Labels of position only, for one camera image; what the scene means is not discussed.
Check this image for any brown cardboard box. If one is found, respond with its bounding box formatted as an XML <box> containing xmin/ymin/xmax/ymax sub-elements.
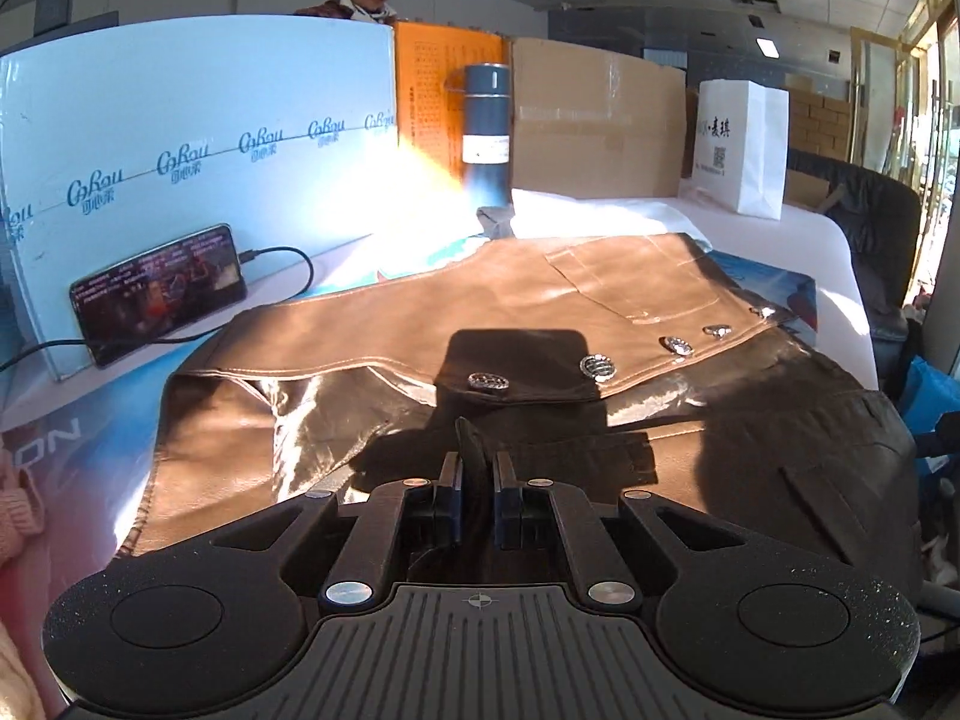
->
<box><xmin>510</xmin><ymin>37</ymin><xmax>700</xmax><ymax>200</ymax></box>

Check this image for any orange cardboard box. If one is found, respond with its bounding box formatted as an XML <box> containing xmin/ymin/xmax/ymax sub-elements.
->
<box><xmin>394</xmin><ymin>20</ymin><xmax>515</xmax><ymax>190</ymax></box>

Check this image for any grey cloth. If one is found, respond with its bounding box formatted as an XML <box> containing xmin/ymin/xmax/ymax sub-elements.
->
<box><xmin>476</xmin><ymin>204</ymin><xmax>515</xmax><ymax>242</ymax></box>

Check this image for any blue bag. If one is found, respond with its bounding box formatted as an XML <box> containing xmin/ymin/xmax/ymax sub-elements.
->
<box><xmin>896</xmin><ymin>356</ymin><xmax>960</xmax><ymax>475</ymax></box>

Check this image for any pink knit garment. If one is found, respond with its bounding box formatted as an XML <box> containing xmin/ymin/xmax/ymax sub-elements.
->
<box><xmin>0</xmin><ymin>442</ymin><xmax>50</xmax><ymax>720</ymax></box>

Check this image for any white paper bag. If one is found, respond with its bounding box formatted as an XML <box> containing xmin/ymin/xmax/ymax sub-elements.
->
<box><xmin>690</xmin><ymin>79</ymin><xmax>791</xmax><ymax>223</ymax></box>

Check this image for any blue vacuum bottle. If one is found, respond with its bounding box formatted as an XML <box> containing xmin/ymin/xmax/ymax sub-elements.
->
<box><xmin>444</xmin><ymin>62</ymin><xmax>515</xmax><ymax>208</ymax></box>

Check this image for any gold framed glass door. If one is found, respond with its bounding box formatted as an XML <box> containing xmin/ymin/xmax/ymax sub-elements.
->
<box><xmin>847</xmin><ymin>0</ymin><xmax>960</xmax><ymax>305</ymax></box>

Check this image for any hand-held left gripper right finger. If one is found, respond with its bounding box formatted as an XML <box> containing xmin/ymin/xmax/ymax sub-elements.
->
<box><xmin>494</xmin><ymin>452</ymin><xmax>744</xmax><ymax>613</ymax></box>

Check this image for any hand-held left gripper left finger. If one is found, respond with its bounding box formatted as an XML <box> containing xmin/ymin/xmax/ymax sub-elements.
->
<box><xmin>217</xmin><ymin>452</ymin><xmax>461</xmax><ymax>613</ymax></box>

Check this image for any black smartphone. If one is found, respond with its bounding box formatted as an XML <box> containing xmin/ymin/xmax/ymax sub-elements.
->
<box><xmin>69</xmin><ymin>223</ymin><xmax>248</xmax><ymax>368</ymax></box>

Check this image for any black charging cable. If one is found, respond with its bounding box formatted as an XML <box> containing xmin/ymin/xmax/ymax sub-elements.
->
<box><xmin>0</xmin><ymin>246</ymin><xmax>314</xmax><ymax>373</ymax></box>

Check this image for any brown leather garment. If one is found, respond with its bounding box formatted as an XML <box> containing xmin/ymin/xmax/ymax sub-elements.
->
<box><xmin>116</xmin><ymin>232</ymin><xmax>925</xmax><ymax>605</ymax></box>

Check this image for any light blue cardboard box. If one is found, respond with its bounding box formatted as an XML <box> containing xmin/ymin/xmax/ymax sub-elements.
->
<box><xmin>0</xmin><ymin>15</ymin><xmax>397</xmax><ymax>385</ymax></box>

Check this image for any black chair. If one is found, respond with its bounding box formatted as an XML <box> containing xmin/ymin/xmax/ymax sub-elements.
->
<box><xmin>787</xmin><ymin>150</ymin><xmax>925</xmax><ymax>350</ymax></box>

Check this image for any stack of cardboard boxes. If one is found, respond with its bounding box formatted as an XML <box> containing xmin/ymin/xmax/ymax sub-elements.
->
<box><xmin>787</xmin><ymin>85</ymin><xmax>854</xmax><ymax>160</ymax></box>

